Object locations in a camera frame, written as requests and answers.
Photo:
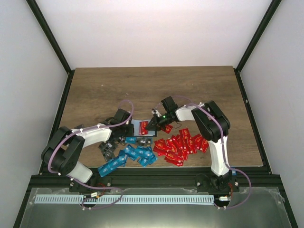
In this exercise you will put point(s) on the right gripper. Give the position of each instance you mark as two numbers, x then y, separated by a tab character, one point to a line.
156	126

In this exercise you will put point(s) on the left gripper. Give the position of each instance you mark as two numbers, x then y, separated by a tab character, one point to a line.
130	132

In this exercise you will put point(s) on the black card holder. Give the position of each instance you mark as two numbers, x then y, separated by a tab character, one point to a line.
136	128

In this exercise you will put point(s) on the red VIP card front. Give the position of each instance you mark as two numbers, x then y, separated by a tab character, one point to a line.
142	128

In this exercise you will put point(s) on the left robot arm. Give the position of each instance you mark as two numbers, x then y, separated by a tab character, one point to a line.
61	155

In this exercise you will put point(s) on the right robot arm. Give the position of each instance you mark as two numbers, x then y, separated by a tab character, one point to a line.
213	126

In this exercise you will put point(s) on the lone red VIP card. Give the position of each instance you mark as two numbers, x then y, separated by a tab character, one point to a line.
167	129

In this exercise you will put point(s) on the black VIP card pile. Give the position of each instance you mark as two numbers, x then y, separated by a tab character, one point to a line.
110	148

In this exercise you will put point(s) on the blue VIP card pile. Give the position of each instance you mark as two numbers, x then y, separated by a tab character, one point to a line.
143	155

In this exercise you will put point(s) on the red VIP card pile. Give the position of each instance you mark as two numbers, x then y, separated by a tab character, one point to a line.
176	149

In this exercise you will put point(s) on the lone black VIP card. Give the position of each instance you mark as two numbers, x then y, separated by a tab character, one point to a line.
81	126

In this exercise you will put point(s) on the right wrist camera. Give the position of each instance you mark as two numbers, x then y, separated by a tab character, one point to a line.
156	112

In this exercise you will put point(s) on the black aluminium frame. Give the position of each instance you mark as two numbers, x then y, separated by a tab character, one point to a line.
172	177

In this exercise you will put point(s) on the white slotted cable duct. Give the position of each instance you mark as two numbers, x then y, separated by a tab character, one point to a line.
126	199

